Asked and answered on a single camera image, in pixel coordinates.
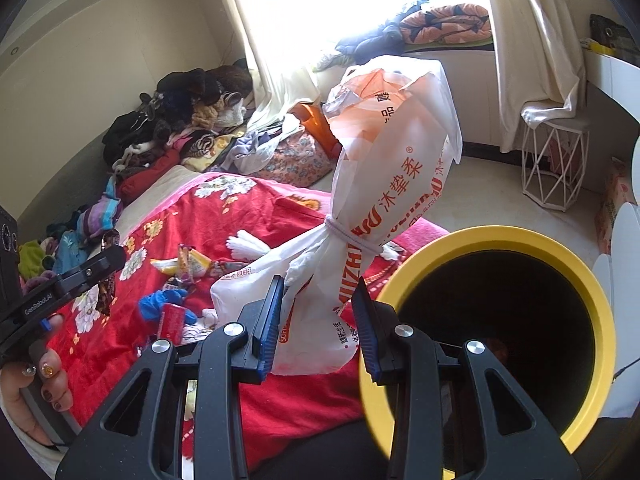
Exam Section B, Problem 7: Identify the white orange-print plastic bag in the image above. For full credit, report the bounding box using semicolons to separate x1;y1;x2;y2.
210;55;463;376

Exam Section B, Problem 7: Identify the red floral blanket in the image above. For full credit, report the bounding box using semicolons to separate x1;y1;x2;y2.
47;172;451;471

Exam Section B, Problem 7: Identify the beige bed sheet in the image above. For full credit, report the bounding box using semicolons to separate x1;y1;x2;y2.
117;165;203;236

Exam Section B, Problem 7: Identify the white elastic band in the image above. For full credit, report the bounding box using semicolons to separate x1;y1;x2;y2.
324;216;385;257

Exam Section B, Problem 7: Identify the lavender cloth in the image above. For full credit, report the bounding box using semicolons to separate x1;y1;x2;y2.
222;127;307;172

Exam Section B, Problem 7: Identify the dark bag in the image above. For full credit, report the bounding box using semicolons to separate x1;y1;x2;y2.
588;13;633;54

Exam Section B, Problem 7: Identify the red garment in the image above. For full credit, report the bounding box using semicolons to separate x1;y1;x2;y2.
116;151;182;202

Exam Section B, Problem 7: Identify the dark jacket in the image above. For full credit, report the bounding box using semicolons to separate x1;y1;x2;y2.
312;5;426;73

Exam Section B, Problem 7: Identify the yellow snack wrapper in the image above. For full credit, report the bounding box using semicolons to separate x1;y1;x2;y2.
150;244;212;281

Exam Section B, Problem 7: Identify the cream curtain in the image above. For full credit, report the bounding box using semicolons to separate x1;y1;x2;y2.
479;0;590;153
220;0;353;131

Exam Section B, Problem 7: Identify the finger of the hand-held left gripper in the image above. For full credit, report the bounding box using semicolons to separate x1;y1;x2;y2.
55;244;127;307

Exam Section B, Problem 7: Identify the floral fabric bag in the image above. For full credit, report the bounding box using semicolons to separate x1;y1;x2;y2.
255;130;334;182

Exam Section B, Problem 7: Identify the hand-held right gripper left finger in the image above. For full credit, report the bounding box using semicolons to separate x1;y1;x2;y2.
62;275;286;480

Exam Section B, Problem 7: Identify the brown snack wrapper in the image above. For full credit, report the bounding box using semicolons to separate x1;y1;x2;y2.
97;230;117;317

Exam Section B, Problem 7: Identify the white desk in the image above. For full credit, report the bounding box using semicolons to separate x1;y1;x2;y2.
581;42;640;127

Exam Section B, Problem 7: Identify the white wire stool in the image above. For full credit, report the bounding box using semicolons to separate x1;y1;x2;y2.
520;102;594;212

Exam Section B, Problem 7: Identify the pile of colourful clothes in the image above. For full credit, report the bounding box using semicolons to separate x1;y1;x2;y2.
20;180;125;283

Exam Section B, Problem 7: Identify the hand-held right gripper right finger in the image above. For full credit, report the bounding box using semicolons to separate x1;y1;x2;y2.
351;280;583;480

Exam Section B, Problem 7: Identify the orange plastic container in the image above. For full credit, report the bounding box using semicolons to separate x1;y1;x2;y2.
299;102;347;158

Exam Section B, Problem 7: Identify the person's left hand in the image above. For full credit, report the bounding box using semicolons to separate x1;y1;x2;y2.
0;311;74;446

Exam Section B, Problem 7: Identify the orange patterned cushion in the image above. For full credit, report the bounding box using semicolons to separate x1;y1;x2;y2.
399;4;494;47

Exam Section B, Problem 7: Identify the blue crumpled wrapper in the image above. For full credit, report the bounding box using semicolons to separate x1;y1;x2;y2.
138;287;199;327

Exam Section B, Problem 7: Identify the yellow trash bin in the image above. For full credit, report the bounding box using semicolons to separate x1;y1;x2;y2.
357;226;617;461

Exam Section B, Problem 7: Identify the pile of dark clothes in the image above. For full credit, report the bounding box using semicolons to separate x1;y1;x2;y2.
102;65;256;191

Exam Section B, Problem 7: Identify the small red packet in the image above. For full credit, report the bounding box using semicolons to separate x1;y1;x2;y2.
158;303;189;342

